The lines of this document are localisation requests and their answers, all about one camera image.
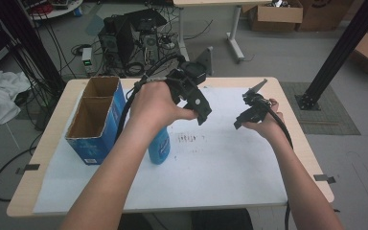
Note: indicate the white paper mat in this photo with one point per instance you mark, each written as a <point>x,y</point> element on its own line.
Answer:
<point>211,166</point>

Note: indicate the black tape strip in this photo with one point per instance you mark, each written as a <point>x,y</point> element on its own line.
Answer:
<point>324,178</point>
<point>28,167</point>

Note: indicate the black computer tower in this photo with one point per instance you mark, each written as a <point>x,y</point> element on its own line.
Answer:
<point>124,38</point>

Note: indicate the person's dark trousers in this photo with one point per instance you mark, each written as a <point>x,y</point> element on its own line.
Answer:
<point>220,220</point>

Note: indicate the person's left hand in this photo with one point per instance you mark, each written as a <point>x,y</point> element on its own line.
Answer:
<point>155,105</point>

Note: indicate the person's right hand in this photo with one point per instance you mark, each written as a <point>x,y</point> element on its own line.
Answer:
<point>268,127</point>

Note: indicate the grey floor mat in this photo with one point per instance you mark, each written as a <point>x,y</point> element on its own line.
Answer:
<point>329,118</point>

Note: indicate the blue cardboard box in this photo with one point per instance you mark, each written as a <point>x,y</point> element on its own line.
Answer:
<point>92,127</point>

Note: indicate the small white power box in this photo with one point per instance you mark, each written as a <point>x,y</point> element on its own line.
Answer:
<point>87,59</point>

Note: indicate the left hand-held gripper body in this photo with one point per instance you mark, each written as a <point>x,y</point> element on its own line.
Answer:
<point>185,80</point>

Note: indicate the white cloth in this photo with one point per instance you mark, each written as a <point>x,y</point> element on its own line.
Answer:
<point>0,96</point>

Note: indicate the light wooden table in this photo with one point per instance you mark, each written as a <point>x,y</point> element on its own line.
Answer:
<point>300,140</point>

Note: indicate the blue plastic bottle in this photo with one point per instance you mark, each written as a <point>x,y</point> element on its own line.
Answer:
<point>159,147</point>

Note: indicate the black metal post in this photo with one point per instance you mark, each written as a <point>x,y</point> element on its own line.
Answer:
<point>341,51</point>

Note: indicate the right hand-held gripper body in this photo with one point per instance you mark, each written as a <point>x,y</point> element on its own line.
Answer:
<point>256,107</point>

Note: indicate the white desk leg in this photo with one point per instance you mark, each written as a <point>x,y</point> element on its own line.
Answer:
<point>234,35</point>

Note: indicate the round white table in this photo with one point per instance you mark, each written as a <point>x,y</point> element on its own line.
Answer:
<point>57,9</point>

